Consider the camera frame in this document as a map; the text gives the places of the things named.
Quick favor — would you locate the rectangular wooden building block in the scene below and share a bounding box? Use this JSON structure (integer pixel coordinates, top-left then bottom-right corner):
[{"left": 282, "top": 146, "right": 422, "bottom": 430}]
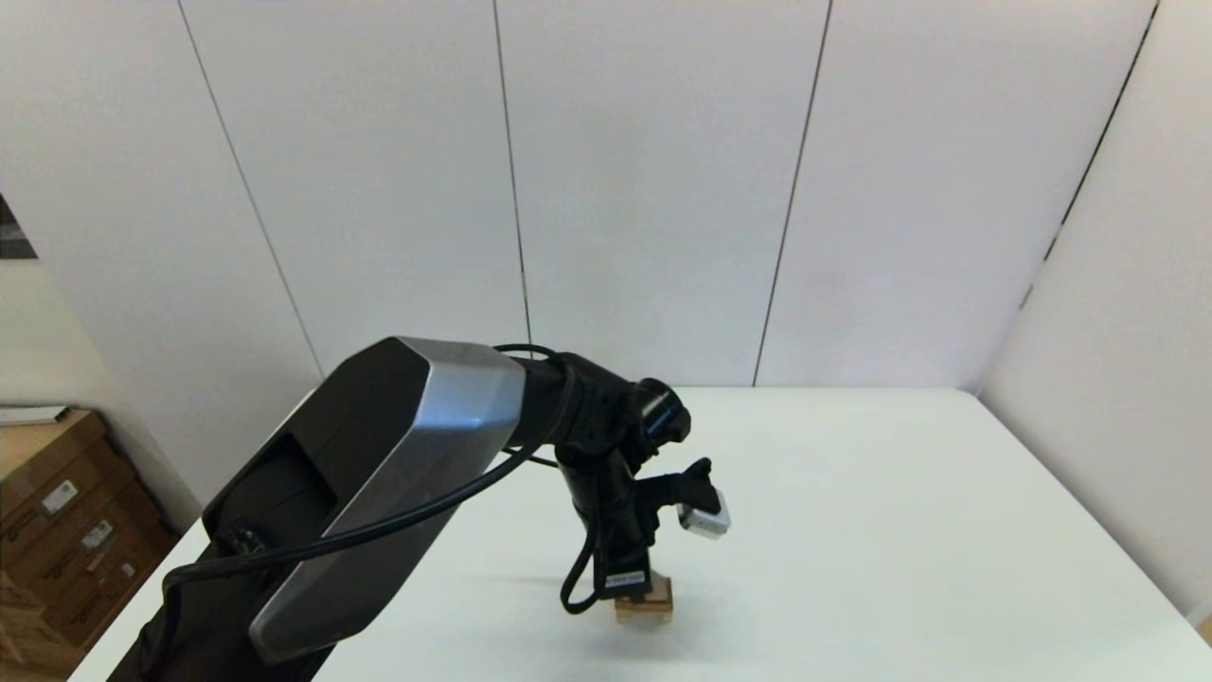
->
[{"left": 615, "top": 576, "right": 675, "bottom": 613}]

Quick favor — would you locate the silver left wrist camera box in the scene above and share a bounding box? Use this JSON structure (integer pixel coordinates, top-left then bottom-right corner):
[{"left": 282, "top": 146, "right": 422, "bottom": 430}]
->
[{"left": 677, "top": 490, "right": 732, "bottom": 541}]

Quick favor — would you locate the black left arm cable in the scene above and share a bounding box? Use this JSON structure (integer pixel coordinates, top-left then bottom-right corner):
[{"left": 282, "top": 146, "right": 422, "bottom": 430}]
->
[{"left": 133, "top": 343, "right": 616, "bottom": 682}]

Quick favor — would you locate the brown cardboard box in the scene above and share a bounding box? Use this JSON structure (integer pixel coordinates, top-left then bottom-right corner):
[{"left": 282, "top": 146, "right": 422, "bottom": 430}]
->
[
  {"left": 38, "top": 526, "right": 183, "bottom": 650},
  {"left": 0, "top": 409, "right": 113, "bottom": 531},
  {"left": 0, "top": 568, "right": 58, "bottom": 678},
  {"left": 0, "top": 455, "right": 157, "bottom": 593}
]

